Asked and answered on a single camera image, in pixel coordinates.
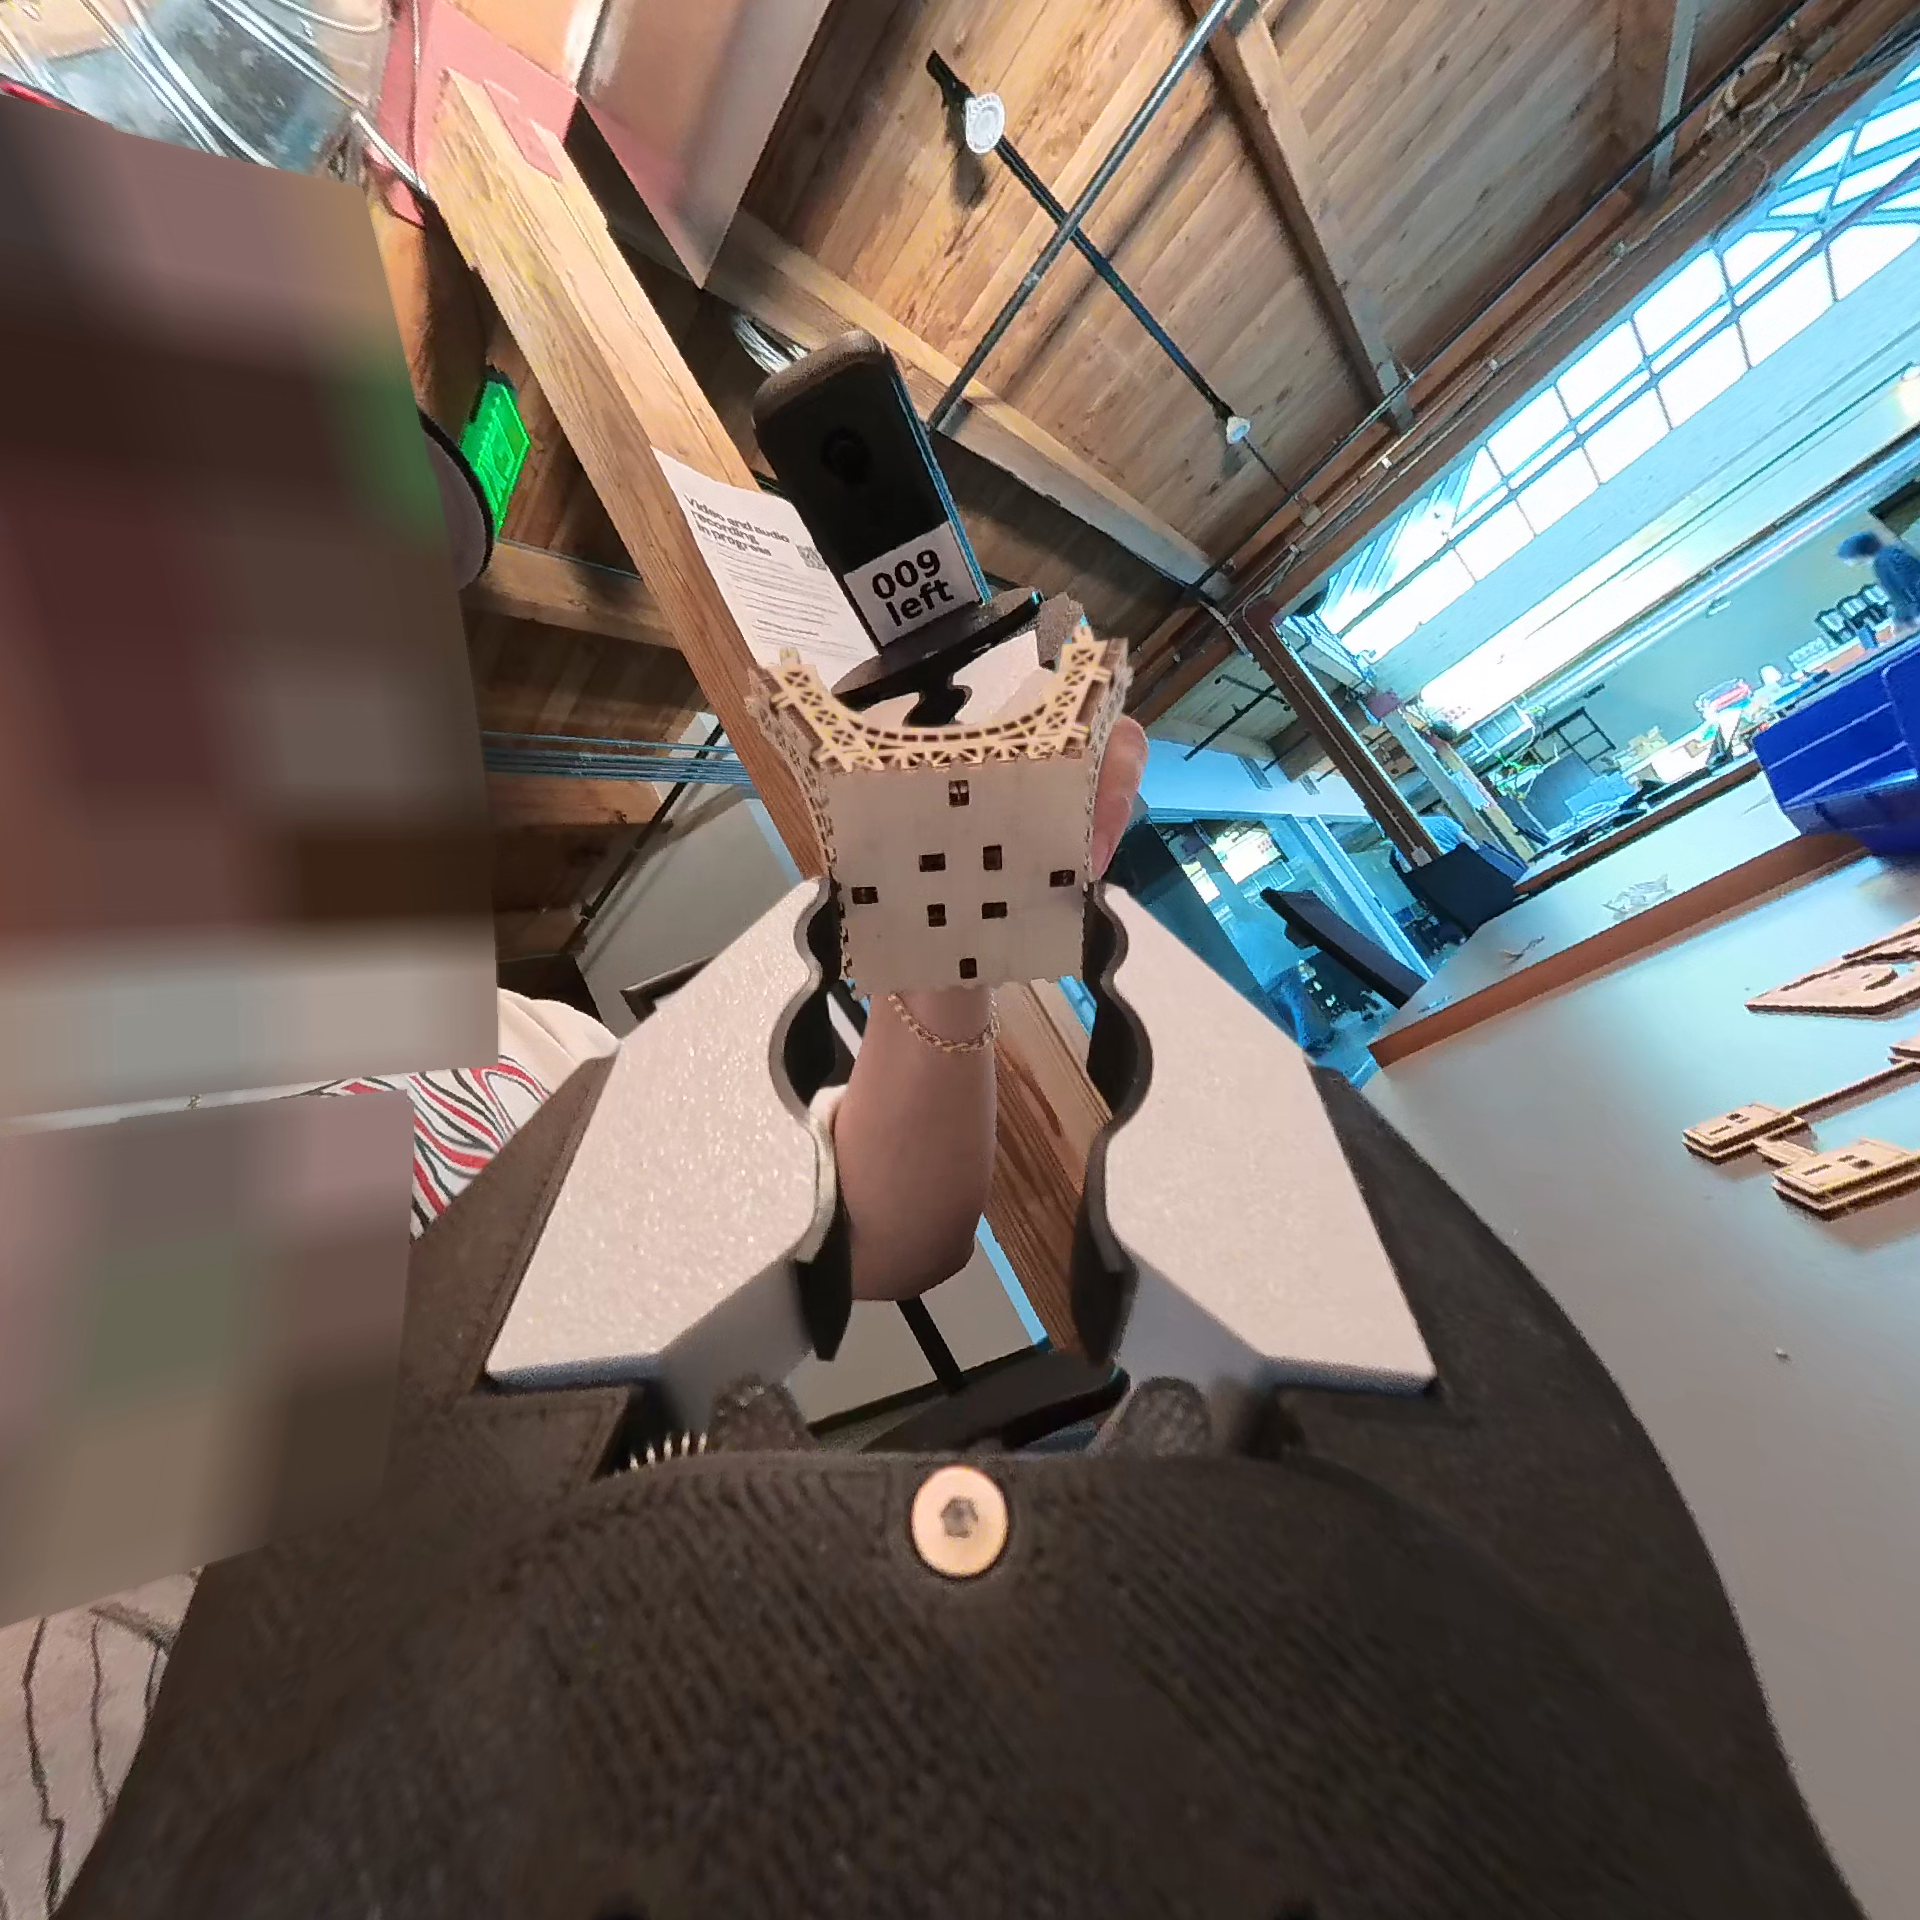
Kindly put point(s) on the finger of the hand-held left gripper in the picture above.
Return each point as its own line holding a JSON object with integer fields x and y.
{"x": 1057, "y": 629}

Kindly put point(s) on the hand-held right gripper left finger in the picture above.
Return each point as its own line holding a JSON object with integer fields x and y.
{"x": 661, "y": 1138}

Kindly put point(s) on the grey metal duct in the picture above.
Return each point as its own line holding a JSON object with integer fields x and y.
{"x": 706, "y": 118}

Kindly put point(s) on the dark office chair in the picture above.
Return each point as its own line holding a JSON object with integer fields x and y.
{"x": 1463, "y": 886}

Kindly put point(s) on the white paper notice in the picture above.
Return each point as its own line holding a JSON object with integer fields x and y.
{"x": 764, "y": 562}

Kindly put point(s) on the small wood scraps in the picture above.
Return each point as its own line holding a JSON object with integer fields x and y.
{"x": 1634, "y": 906}

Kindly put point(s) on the black ceiling rail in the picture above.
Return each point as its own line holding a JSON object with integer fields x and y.
{"x": 1080, "y": 246}

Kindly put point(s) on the flat wooden cutout sheet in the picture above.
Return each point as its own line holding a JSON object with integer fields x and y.
{"x": 1837, "y": 988}

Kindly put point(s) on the person's left forearm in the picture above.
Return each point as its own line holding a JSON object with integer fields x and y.
{"x": 914, "y": 1154}

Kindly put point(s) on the grey lined cloth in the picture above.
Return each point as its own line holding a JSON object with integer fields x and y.
{"x": 74, "y": 1740}

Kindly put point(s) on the grey desk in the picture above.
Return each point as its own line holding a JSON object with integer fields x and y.
{"x": 1576, "y": 1424}

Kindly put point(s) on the flat wooden cutout piece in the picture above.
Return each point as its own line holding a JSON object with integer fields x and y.
{"x": 1851, "y": 1178}

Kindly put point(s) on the large skylight window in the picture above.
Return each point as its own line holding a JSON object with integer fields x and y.
{"x": 1649, "y": 345}

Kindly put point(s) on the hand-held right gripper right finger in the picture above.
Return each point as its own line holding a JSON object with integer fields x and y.
{"x": 1259, "y": 1168}

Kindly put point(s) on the striped shirt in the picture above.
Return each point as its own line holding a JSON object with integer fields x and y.
{"x": 465, "y": 1138}

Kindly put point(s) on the wooden support post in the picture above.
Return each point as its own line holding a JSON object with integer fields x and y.
{"x": 599, "y": 374}

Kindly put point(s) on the flat wooden cutout with rod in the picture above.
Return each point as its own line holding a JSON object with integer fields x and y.
{"x": 1747, "y": 1127}

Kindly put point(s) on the silver foil duct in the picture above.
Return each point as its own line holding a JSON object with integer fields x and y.
{"x": 152, "y": 59}

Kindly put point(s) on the grey metal ceiling pipe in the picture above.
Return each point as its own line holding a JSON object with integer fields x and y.
{"x": 1109, "y": 181}

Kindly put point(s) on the green exit sign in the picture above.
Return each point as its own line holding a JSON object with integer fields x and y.
{"x": 492, "y": 441}

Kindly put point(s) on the blue plastic bin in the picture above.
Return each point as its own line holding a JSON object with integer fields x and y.
{"x": 1844, "y": 749}

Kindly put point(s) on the wooden lattice tower base model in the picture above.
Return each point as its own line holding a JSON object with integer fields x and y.
{"x": 959, "y": 841}

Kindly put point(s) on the person's left hand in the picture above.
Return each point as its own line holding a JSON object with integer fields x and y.
{"x": 1118, "y": 795}

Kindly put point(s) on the white smoke detector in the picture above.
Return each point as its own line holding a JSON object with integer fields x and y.
{"x": 987, "y": 118}

